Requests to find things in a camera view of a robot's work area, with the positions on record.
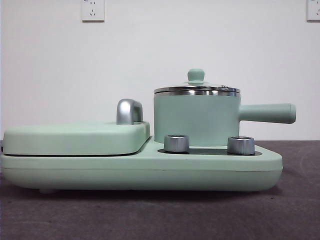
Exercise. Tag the glass pot lid green knob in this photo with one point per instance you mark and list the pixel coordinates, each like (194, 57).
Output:
(195, 75)

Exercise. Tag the silver control knob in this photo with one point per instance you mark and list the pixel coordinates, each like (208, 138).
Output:
(176, 143)
(240, 145)

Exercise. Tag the green breakfast machine base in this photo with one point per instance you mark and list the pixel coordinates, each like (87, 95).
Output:
(75, 172)

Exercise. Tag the white wall socket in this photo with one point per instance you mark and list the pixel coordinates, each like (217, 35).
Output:
(93, 15)
(313, 12)

